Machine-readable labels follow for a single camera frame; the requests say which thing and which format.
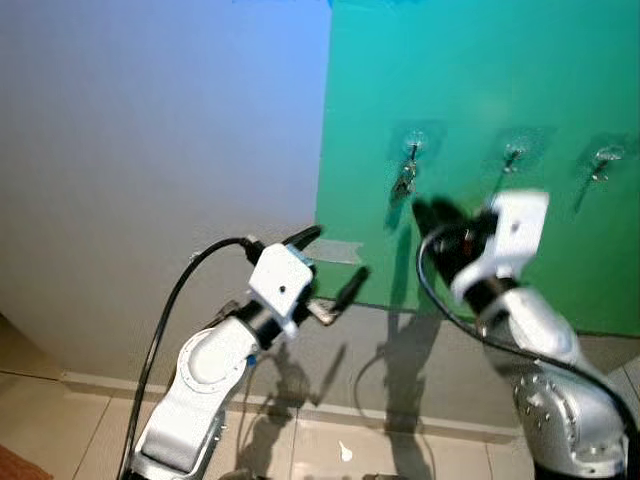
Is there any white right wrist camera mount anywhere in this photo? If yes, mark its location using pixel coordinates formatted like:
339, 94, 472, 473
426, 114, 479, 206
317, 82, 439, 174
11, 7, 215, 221
451, 189, 552, 303

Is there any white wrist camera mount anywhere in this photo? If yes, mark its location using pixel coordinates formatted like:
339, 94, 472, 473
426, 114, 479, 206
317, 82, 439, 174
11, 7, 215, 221
451, 189, 552, 303
247, 242, 317, 329

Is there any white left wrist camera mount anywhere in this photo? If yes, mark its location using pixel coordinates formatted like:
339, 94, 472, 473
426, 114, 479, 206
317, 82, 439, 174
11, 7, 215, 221
247, 242, 317, 329

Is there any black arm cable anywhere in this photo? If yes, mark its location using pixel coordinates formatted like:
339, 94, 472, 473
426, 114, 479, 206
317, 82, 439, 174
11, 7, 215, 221
416, 233, 640, 433
118, 236, 265, 480

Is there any clear adhesive metal hook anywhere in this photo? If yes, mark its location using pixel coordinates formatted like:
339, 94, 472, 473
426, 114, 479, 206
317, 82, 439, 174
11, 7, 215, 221
400, 128, 431, 163
500, 140, 533, 177
590, 145, 627, 183

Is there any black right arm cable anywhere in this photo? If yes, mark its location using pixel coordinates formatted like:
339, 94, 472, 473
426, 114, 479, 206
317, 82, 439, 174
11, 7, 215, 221
416, 233, 640, 433

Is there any clear tape strip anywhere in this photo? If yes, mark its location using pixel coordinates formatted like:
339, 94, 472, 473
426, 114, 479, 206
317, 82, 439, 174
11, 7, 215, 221
304, 239, 364, 267

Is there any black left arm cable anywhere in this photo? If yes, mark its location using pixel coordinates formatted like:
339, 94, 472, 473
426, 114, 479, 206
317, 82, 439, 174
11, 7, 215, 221
118, 236, 265, 480

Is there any green hook board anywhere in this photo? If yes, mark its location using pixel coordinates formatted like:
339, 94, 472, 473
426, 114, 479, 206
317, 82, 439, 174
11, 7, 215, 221
314, 0, 640, 337

